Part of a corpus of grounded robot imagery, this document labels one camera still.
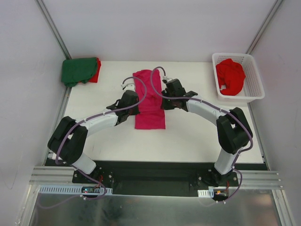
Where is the pink t shirt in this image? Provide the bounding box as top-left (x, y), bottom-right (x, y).
top-left (133, 69), bottom-right (166, 129)

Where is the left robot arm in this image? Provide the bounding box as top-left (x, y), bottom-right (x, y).
top-left (48, 90), bottom-right (139, 183)

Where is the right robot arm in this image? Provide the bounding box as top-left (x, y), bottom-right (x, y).
top-left (161, 79), bottom-right (253, 187)

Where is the folded red t shirt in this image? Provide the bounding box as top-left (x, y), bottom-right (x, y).
top-left (81, 57), bottom-right (101, 84)

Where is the red t shirt in basket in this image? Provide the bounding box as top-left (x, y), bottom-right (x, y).
top-left (216, 58), bottom-right (246, 96)

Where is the folded green t shirt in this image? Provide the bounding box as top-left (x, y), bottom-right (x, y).
top-left (61, 57), bottom-right (98, 87)

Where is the white plastic laundry basket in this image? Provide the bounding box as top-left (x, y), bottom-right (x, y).
top-left (212, 53), bottom-right (265, 103)

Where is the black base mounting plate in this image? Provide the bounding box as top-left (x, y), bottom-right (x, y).
top-left (44, 160), bottom-right (269, 195)

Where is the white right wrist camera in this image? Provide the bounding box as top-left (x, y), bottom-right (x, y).
top-left (162, 75), bottom-right (171, 84)

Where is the right white cable duct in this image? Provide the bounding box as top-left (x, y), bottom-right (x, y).
top-left (197, 188), bottom-right (229, 198)

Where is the white cable duct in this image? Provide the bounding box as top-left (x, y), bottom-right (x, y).
top-left (197, 188), bottom-right (229, 198)
top-left (40, 185), bottom-right (105, 195)

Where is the left white cable duct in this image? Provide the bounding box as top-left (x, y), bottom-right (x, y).
top-left (40, 185), bottom-right (105, 195)

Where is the left aluminium corner post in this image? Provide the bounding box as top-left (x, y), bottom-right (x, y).
top-left (35, 0), bottom-right (71, 59)

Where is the aluminium corner post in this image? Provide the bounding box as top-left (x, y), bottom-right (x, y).
top-left (35, 0), bottom-right (71, 59)
top-left (246, 0), bottom-right (285, 55)

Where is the right aluminium corner post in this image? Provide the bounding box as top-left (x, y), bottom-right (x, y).
top-left (246, 0), bottom-right (285, 55)

